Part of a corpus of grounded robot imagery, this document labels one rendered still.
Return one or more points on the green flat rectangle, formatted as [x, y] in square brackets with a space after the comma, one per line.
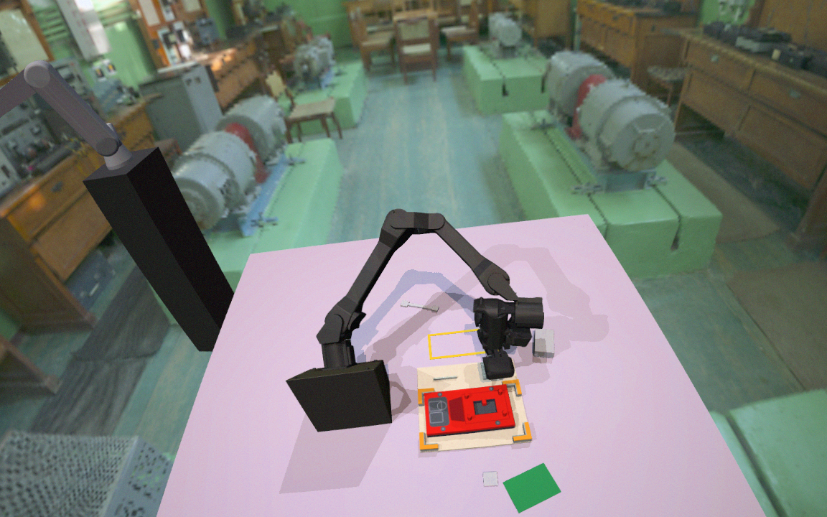
[531, 487]

